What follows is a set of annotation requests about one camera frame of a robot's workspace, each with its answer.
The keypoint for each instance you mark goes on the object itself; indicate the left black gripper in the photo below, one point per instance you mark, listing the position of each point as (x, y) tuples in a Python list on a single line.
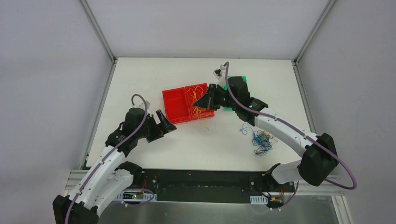
[(155, 128)]

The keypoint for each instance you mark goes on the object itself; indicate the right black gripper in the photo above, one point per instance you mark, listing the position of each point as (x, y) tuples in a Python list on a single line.
[(212, 99)]

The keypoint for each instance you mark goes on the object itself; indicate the red two-compartment plastic bin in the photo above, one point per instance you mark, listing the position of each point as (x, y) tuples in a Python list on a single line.
[(178, 104)]

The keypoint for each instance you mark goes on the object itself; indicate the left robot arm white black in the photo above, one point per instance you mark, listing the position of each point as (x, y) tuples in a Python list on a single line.
[(111, 173)]

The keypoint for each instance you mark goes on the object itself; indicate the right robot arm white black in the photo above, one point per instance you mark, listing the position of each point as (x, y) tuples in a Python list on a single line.
[(315, 164)]

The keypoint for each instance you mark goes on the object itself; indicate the green plastic bin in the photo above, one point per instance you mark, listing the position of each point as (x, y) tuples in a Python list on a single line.
[(239, 89)]

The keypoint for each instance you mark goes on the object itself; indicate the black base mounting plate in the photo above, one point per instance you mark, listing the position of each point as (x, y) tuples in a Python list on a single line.
[(203, 186)]

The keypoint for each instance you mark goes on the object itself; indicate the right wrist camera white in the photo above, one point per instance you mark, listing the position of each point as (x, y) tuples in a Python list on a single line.
[(220, 75)]

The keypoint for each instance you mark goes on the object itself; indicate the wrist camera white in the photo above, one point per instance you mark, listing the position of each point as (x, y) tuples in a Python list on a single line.
[(145, 105), (220, 75)]

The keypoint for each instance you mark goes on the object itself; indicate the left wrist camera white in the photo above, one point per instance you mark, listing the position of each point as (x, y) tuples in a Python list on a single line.
[(145, 105)]

